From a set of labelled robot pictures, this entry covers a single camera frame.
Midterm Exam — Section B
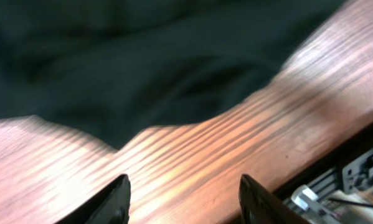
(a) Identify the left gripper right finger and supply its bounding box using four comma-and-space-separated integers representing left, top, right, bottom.
238, 174, 309, 224

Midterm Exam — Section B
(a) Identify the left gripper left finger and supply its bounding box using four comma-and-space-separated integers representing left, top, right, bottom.
56, 174, 131, 224

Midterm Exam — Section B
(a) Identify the black polo shirt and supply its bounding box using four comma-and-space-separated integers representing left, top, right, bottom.
0, 0, 342, 148

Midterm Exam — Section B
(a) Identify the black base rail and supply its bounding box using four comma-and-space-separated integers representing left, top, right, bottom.
274, 123, 373, 223

